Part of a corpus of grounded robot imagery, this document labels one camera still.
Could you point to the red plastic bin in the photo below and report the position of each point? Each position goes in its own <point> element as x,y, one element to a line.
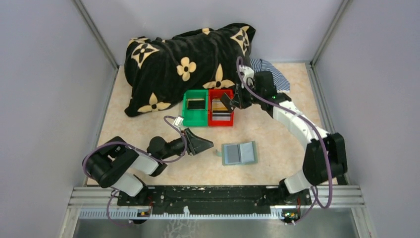
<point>216,94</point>

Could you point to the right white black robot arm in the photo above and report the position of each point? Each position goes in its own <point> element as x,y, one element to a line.
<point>325,153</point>

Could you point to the cards in red bin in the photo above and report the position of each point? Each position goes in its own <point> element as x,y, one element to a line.
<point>219,111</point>

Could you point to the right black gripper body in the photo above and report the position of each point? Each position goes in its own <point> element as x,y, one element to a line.
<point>246,98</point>

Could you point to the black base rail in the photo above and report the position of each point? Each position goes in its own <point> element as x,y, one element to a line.
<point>212,200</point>

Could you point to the green plastic bin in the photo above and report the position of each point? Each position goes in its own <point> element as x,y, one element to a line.
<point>196,118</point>

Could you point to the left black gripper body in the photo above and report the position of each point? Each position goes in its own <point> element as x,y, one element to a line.
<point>190,147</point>

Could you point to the sage green card holder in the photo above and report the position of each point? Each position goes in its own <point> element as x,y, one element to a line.
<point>244,153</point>

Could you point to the blue striped cloth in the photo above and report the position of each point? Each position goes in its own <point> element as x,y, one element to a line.
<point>279,80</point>

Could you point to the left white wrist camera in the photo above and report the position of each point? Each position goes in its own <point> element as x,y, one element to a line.
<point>178,121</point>

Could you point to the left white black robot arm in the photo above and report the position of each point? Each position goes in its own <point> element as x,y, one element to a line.
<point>109,164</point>

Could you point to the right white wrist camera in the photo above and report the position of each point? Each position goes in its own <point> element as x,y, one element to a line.
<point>246,71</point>

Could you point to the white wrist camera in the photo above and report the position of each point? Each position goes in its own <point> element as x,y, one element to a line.
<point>246,71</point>
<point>178,121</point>

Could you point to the black floral blanket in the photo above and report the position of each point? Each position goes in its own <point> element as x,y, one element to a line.
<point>161,71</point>

